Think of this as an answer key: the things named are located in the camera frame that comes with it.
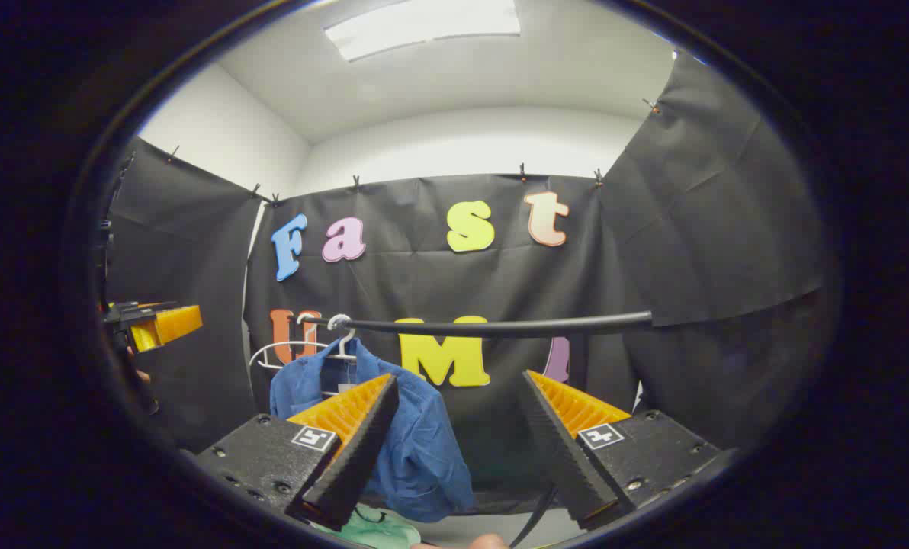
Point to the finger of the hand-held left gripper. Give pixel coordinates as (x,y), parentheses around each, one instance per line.
(146,335)
(180,322)

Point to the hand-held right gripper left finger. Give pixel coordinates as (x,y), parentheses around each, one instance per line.
(363,450)

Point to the black backdrop cloth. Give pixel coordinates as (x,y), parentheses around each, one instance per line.
(424,282)

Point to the black clothes rack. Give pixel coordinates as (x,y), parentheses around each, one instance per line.
(500,329)

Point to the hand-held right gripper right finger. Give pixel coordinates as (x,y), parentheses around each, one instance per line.
(561,457)

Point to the white plastic hanger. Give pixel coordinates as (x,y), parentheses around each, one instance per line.
(343,345)
(271,352)

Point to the blue shirt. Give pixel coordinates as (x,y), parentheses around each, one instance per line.
(424,450)

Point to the ceiling light panel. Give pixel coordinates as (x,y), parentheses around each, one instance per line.
(424,27)

